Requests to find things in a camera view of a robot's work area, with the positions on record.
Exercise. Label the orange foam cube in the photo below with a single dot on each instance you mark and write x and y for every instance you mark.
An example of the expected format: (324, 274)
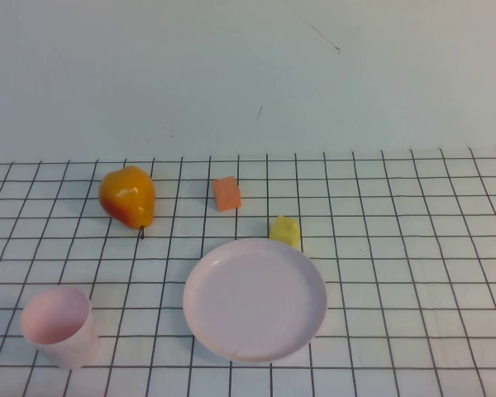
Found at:
(227, 194)

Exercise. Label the orange yellow toy pear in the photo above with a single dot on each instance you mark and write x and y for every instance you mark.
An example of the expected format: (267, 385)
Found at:
(128, 196)

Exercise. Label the pink round plate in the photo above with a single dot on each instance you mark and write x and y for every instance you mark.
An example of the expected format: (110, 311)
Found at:
(254, 302)

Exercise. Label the pink plastic cup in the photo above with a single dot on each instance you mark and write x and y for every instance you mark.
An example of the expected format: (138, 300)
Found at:
(72, 351)

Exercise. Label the yellow foam cube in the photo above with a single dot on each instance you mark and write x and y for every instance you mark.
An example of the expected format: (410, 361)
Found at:
(285, 231)

